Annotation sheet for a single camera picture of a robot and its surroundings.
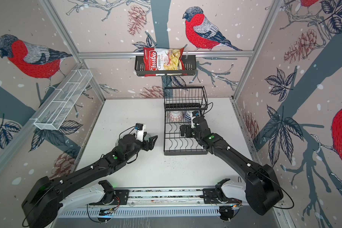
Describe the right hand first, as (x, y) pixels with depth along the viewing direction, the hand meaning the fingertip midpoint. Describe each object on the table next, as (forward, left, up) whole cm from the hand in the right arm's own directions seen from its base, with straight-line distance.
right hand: (186, 126), depth 85 cm
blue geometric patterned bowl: (+14, +7, -9) cm, 18 cm away
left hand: (-7, +18, +3) cm, 20 cm away
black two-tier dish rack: (+30, +5, -12) cm, 33 cm away
